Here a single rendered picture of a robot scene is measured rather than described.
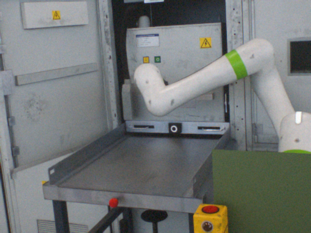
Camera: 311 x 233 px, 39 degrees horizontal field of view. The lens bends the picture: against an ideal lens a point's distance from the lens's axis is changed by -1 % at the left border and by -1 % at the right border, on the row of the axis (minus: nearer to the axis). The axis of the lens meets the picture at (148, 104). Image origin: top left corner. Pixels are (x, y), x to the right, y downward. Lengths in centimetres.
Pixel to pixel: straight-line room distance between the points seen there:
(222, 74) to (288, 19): 43
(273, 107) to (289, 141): 34
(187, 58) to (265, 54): 52
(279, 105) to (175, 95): 40
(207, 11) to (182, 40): 75
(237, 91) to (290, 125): 63
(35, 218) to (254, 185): 169
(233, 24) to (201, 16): 85
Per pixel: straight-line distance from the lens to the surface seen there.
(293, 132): 144
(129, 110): 213
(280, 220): 132
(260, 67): 172
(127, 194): 155
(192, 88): 168
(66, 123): 210
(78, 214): 254
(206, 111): 213
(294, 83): 199
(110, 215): 215
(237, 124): 207
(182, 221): 232
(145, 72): 173
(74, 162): 184
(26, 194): 268
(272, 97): 176
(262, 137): 205
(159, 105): 167
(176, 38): 212
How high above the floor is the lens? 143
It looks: 11 degrees down
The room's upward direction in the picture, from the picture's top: 4 degrees counter-clockwise
